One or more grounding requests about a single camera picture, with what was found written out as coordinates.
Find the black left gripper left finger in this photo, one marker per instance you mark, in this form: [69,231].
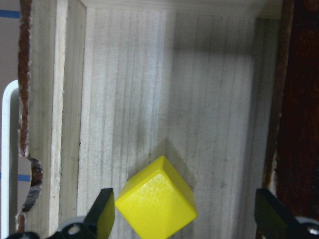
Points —
[97,224]

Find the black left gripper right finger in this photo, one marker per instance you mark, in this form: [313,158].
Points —
[275,221]

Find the yellow cube block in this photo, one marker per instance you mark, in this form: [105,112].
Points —
[157,202]

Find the light wooden drawer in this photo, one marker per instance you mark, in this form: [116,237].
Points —
[108,86]

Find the dark wooden drawer cabinet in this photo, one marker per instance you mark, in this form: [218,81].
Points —
[291,170]

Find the white drawer handle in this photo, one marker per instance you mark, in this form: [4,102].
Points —
[9,157]

